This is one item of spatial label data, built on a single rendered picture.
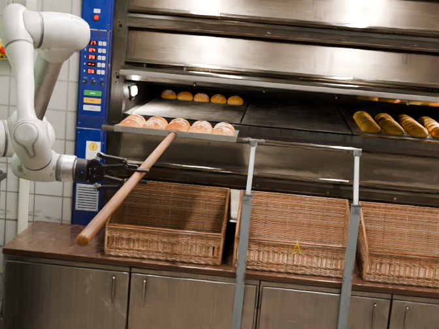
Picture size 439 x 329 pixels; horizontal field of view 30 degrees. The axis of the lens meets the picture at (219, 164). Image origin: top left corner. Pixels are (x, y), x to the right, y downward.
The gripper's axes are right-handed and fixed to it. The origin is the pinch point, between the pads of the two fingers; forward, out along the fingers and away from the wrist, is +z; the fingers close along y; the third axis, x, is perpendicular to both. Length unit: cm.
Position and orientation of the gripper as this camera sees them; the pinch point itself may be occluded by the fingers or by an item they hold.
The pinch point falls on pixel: (138, 175)
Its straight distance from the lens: 269.5
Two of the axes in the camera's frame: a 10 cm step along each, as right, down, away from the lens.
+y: -0.9, 9.8, 1.9
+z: 9.9, 1.0, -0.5
